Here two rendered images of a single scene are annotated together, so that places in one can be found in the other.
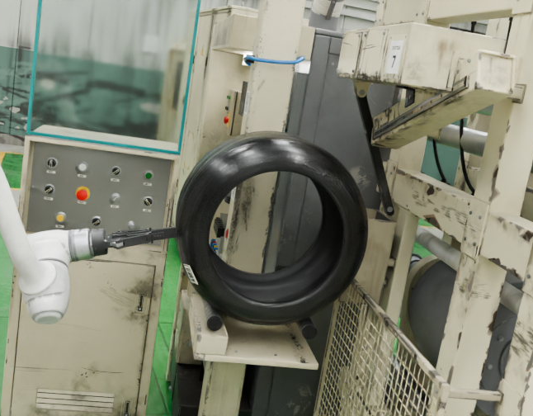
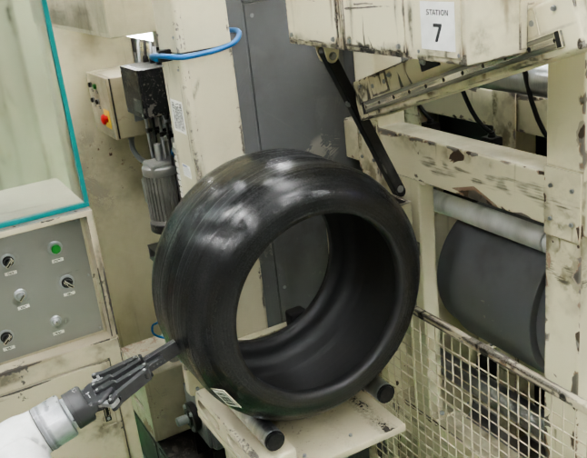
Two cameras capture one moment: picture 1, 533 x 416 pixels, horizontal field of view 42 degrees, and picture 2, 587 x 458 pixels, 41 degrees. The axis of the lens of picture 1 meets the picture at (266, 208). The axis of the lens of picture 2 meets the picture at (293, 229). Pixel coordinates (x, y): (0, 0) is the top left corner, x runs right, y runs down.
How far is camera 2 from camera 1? 0.70 m
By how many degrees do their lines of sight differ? 18
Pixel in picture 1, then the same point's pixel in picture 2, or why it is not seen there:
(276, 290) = (305, 346)
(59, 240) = (26, 435)
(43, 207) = not seen: outside the picture
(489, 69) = not seen: outside the picture
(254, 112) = (199, 130)
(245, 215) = not seen: hidden behind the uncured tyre
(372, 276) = not seen: hidden behind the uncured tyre
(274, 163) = (292, 213)
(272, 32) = (189, 11)
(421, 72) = (487, 40)
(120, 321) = (89, 443)
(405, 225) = (420, 200)
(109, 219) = (23, 326)
